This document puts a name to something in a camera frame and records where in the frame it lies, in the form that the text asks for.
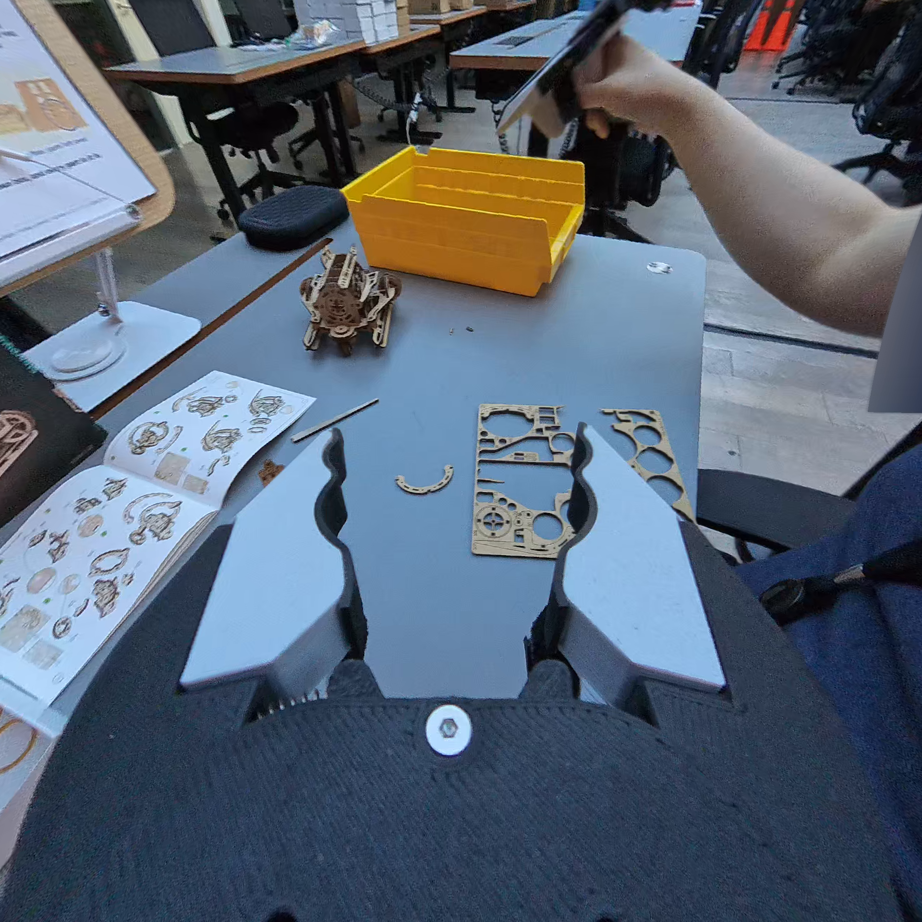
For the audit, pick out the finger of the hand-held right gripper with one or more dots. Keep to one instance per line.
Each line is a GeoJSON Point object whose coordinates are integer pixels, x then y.
{"type": "Point", "coordinates": [517, 112]}

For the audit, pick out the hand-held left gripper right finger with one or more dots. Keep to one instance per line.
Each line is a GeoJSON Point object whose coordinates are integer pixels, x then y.
{"type": "Point", "coordinates": [634, 583]}

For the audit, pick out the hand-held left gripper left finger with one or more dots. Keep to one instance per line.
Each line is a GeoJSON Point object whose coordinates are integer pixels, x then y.
{"type": "Point", "coordinates": [281, 576]}

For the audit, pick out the curved wooden arc part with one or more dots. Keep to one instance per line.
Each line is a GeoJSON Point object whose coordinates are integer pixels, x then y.
{"type": "Point", "coordinates": [425, 490]}

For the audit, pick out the person's right forearm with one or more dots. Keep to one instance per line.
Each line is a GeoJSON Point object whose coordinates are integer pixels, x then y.
{"type": "Point", "coordinates": [792, 216]}

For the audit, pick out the large wooden parts sheet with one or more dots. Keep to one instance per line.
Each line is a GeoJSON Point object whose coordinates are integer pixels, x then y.
{"type": "Point", "coordinates": [518, 550]}

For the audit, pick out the small wooden parts sheet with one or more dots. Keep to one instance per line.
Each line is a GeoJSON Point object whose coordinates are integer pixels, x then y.
{"type": "Point", "coordinates": [675, 468]}

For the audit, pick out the assembled wooden model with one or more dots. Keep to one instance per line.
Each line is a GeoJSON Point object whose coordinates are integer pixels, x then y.
{"type": "Point", "coordinates": [346, 302]}

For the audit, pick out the dark model kit box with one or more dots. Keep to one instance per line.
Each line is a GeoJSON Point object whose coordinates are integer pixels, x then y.
{"type": "Point", "coordinates": [36, 432]}

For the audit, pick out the person's right hand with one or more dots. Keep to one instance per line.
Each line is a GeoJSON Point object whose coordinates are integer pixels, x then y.
{"type": "Point", "coordinates": [634, 83]}

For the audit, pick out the grey office desk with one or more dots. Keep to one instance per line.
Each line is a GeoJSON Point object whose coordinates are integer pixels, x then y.
{"type": "Point", "coordinates": [238, 61]}
{"type": "Point", "coordinates": [504, 47]}

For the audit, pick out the small brown wooden gear part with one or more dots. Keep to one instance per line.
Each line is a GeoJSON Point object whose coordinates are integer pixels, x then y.
{"type": "Point", "coordinates": [271, 472]}

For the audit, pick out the yellow plastic bin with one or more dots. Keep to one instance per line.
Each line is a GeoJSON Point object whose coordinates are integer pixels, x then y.
{"type": "Point", "coordinates": [446, 245]}

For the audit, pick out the black office chair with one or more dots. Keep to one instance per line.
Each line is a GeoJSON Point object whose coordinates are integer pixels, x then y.
{"type": "Point", "coordinates": [893, 93]}
{"type": "Point", "coordinates": [763, 504]}
{"type": "Point", "coordinates": [252, 126]}

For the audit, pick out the thin wooden stick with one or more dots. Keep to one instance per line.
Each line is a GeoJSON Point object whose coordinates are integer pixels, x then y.
{"type": "Point", "coordinates": [335, 420]}

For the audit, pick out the orange safety cone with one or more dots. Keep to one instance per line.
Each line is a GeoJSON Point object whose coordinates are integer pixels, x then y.
{"type": "Point", "coordinates": [772, 25]}

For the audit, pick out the illustrated instruction booklet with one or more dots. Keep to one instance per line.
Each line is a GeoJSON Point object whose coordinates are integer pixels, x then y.
{"type": "Point", "coordinates": [108, 518]}

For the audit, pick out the stack of white boxes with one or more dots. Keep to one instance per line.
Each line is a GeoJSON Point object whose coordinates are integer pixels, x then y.
{"type": "Point", "coordinates": [346, 18]}

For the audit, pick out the black padded wrist rest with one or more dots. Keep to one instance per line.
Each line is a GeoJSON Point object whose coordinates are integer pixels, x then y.
{"type": "Point", "coordinates": [292, 216]}

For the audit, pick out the white board stand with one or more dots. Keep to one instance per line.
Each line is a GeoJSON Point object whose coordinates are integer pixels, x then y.
{"type": "Point", "coordinates": [144, 331]}

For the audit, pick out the wooden display board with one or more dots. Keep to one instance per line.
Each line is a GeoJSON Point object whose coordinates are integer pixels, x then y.
{"type": "Point", "coordinates": [115, 108]}

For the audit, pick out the printed instruction sheet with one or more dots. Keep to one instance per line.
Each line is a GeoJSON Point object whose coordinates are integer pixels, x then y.
{"type": "Point", "coordinates": [57, 158]}

